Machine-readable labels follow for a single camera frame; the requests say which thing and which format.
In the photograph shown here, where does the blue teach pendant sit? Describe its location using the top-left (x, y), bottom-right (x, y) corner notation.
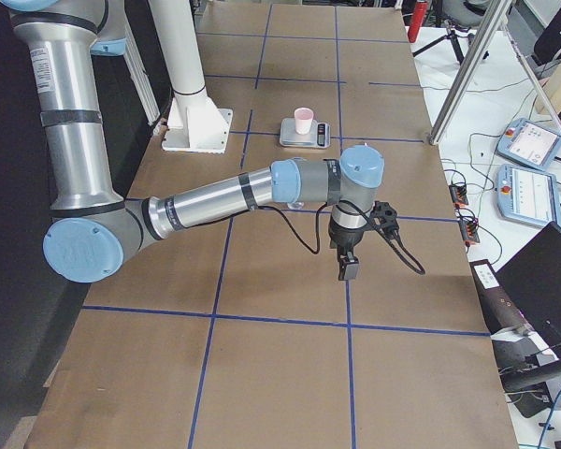
top-left (496, 164), bottom-right (561, 228)
top-left (496, 118), bottom-right (561, 171)

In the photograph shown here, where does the black box with label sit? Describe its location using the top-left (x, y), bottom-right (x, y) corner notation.
top-left (469, 259), bottom-right (534, 337)

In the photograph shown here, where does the glass sauce bottle steel cap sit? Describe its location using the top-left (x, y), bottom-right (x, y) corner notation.
top-left (287, 202), bottom-right (305, 210)

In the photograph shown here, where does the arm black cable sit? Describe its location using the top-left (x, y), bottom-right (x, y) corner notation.
top-left (256, 198), bottom-right (426, 277)

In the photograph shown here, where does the pink plastic cup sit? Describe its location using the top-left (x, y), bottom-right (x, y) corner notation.
top-left (294, 107), bottom-right (314, 135)

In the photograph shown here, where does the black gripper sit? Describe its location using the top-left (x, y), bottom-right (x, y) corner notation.
top-left (328, 219), bottom-right (366, 281)

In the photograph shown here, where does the orange black connector block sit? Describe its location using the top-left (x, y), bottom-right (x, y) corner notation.
top-left (449, 183), bottom-right (468, 209)

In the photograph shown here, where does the silver digital kitchen scale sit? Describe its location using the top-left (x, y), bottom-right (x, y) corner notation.
top-left (279, 116), bottom-right (332, 150)

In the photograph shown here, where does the far blue teach pendant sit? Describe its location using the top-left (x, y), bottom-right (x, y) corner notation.
top-left (496, 118), bottom-right (561, 171)

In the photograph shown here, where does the near blue teach pendant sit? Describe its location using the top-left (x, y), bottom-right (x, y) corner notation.
top-left (496, 164), bottom-right (561, 228)

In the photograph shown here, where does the aluminium frame post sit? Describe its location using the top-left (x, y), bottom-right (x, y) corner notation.
top-left (428, 0), bottom-right (511, 145)

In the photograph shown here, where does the red cylinder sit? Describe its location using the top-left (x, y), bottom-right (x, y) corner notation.
top-left (407, 0), bottom-right (428, 43)

